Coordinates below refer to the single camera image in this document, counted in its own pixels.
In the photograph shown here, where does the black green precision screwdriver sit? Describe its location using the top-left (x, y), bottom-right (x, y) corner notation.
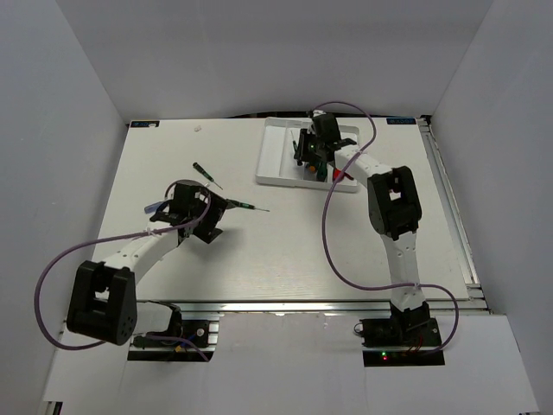
top-left (290, 131), bottom-right (303, 167)

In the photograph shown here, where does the long green screwdriver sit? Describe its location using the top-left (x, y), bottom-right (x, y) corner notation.
top-left (316, 162), bottom-right (327, 182)

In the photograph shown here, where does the red curved utility knife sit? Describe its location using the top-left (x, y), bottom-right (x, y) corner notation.
top-left (333, 169), bottom-right (353, 182)

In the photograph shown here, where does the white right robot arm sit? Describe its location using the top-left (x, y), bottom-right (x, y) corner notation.
top-left (294, 111), bottom-right (430, 345)

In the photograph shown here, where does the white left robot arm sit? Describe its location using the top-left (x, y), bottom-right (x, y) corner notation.
top-left (67, 179), bottom-right (254, 345)

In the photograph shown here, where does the white compartment tray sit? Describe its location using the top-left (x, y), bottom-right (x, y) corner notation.
top-left (255, 117), bottom-right (333, 191)

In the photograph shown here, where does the small black precision screwdriver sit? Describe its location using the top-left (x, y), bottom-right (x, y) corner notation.
top-left (192, 162), bottom-right (223, 189)

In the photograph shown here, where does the blue table label left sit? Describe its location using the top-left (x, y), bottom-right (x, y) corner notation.
top-left (129, 120), bottom-right (160, 128)

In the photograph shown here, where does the blue handled screwdriver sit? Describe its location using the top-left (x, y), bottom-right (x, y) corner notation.
top-left (143, 201), bottom-right (163, 214)

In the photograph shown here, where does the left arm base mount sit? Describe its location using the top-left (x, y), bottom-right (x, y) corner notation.
top-left (127, 301), bottom-right (219, 362)

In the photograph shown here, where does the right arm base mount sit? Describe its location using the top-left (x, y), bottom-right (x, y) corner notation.
top-left (353, 302), bottom-right (445, 367)

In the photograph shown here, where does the aluminium rail frame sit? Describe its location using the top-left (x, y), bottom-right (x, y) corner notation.
top-left (41, 114), bottom-right (493, 415)

